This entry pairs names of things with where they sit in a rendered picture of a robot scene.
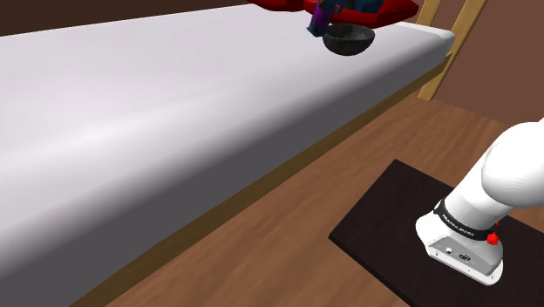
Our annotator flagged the black bowl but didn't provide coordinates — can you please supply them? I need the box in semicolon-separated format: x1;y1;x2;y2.
322;24;377;57

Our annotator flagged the purple and blue toy figure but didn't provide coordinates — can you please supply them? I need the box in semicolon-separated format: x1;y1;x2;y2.
306;0;343;38

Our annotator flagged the red pillow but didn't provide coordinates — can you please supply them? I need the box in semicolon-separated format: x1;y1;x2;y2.
248;0;305;13
303;0;420;28

